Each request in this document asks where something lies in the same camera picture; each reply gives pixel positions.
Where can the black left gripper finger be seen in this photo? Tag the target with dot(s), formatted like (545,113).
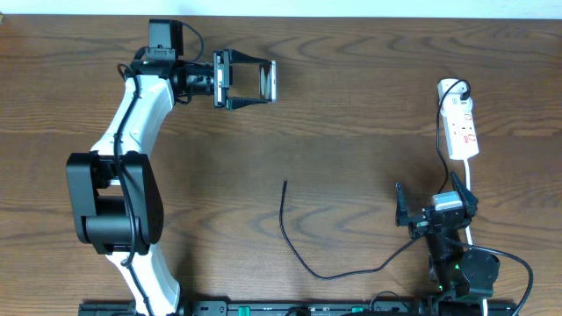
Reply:
(235,103)
(237,57)

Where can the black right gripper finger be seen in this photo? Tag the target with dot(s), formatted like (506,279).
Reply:
(470,202)
(401,215)

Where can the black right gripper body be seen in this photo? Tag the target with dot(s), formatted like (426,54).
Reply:
(419,227)

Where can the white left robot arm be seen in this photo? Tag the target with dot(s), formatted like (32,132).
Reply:
(116,204)

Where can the white power strip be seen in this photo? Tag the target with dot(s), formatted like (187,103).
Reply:
(460,134)

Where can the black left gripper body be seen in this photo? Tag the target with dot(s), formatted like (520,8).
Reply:
(209,78)

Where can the black smartphone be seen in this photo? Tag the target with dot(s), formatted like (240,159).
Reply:
(268,81)

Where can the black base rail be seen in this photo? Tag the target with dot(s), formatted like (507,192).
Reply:
(380,307)

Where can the white charger adapter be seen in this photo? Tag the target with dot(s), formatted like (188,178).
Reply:
(455,93)

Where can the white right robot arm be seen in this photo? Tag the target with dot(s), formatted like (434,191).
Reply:
(466,275)

